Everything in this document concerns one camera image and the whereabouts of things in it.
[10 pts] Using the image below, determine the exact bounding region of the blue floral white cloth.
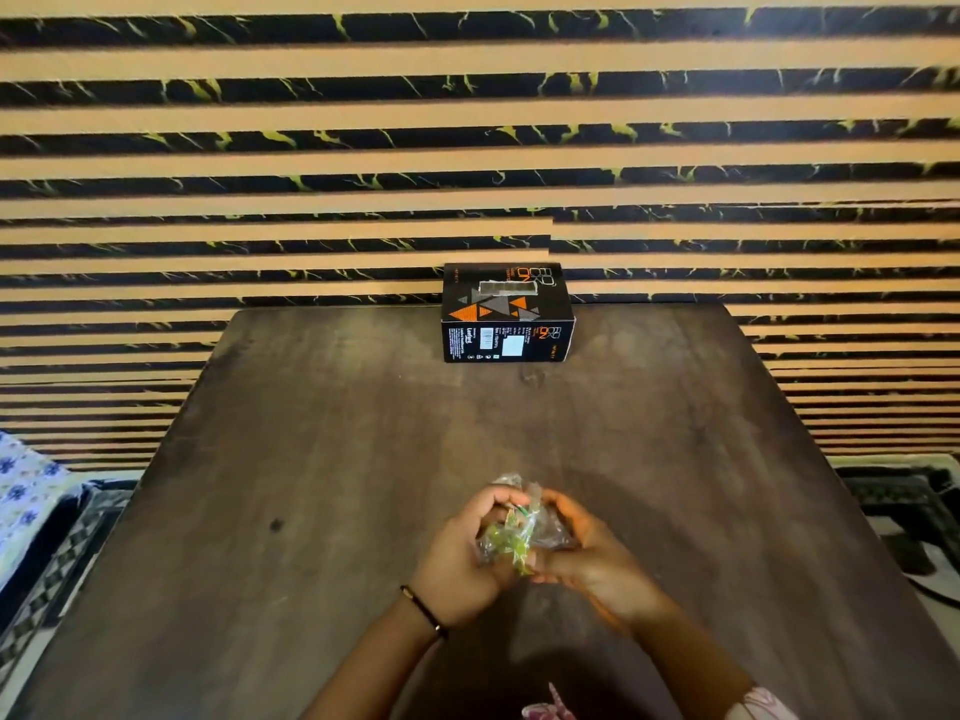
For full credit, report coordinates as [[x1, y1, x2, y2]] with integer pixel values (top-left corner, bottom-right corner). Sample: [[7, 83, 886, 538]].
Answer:
[[0, 430, 72, 593]]

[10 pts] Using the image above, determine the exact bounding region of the black cable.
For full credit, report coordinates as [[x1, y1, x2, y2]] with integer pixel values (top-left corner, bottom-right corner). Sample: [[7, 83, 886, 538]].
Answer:
[[903, 573, 960, 610]]

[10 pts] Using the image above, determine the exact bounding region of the black wrist band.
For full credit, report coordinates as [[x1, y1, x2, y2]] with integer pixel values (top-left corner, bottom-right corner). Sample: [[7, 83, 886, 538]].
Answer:
[[399, 584, 450, 640]]

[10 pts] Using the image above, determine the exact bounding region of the pink patterned sleeve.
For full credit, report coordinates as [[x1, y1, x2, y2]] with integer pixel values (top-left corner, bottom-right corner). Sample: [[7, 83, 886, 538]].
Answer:
[[723, 685, 804, 720]]

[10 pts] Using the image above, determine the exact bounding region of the person's right forearm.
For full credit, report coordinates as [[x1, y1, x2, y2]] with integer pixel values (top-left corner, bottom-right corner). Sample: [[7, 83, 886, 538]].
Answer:
[[622, 595, 759, 720]]

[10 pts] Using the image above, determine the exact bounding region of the black orange printed box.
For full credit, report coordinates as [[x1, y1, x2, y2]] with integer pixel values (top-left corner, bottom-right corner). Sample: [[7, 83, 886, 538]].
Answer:
[[440, 262, 576, 364]]

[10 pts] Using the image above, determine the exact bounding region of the black white patterned mat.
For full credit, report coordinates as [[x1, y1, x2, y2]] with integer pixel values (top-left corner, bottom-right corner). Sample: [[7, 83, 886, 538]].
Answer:
[[0, 479, 140, 687]]

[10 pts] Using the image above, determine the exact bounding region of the clear plastic bag with contents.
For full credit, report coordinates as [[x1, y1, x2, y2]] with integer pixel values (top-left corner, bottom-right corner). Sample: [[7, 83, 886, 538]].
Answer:
[[477, 472, 579, 578]]

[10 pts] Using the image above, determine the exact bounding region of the person's left hand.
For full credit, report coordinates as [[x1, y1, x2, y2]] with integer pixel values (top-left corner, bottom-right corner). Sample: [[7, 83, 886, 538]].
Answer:
[[408, 484, 532, 629]]

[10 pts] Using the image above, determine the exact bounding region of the person's right hand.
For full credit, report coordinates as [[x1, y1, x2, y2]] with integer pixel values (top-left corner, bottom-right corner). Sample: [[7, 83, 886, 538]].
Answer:
[[525, 488, 661, 631]]

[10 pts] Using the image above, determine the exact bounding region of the person's left forearm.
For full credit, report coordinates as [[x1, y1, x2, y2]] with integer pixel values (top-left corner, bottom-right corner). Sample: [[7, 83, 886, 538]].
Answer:
[[300, 592, 451, 720]]

